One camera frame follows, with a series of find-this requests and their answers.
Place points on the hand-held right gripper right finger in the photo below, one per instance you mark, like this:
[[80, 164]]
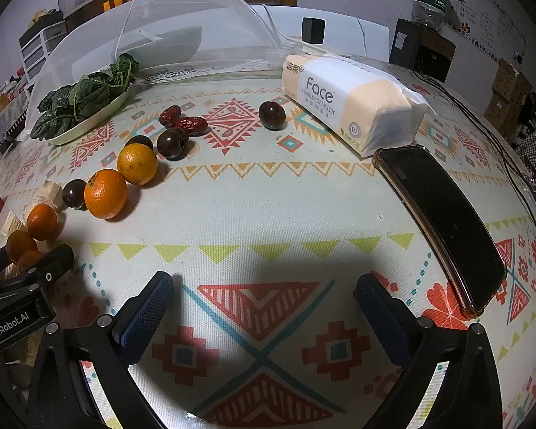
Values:
[[384, 317]]

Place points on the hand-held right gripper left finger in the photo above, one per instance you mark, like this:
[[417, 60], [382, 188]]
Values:
[[148, 310]]

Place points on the small orange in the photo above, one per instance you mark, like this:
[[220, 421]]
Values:
[[41, 221], [21, 245], [29, 260]]

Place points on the dark purple plum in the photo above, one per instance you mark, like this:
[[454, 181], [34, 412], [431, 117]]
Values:
[[141, 141], [272, 115], [73, 193], [172, 143]]

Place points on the large orange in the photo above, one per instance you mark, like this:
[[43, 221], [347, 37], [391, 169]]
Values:
[[106, 193], [137, 164]]

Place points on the pale peeled oblong chunk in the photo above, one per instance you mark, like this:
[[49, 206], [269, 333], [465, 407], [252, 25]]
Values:
[[52, 192]]

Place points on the black smartphone in clear case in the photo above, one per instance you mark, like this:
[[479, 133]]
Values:
[[442, 223]]

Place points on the pale green plate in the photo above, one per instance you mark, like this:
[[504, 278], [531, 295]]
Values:
[[87, 124]]

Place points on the patterned tablecloth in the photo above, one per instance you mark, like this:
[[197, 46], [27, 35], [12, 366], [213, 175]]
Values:
[[272, 214]]

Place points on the dark green spinach leaves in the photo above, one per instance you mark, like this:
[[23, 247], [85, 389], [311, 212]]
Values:
[[80, 98]]

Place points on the red date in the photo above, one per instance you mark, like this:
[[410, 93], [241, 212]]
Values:
[[169, 116], [193, 125]]

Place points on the white drawer unit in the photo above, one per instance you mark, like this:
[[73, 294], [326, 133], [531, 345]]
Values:
[[40, 44]]

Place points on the peach tissue pack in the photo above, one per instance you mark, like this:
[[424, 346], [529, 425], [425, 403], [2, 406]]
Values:
[[339, 102]]

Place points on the plaid cloth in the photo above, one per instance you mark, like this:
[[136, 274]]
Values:
[[533, 147]]

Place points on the stack of cardboard boxes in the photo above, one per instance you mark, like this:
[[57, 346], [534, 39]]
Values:
[[509, 85]]

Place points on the black box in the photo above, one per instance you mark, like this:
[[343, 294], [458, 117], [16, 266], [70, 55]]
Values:
[[406, 49]]

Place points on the white mesh food cover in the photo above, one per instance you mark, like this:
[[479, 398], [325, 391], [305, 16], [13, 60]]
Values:
[[183, 13]]

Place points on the white chair back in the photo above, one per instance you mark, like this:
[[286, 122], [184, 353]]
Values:
[[344, 27]]

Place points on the black cube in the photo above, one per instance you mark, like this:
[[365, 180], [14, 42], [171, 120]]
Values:
[[312, 30]]

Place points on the clear water bottle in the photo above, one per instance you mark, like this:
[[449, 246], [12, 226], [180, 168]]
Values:
[[429, 2]]

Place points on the whiteboard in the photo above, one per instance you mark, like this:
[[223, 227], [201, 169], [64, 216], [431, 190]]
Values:
[[487, 13]]

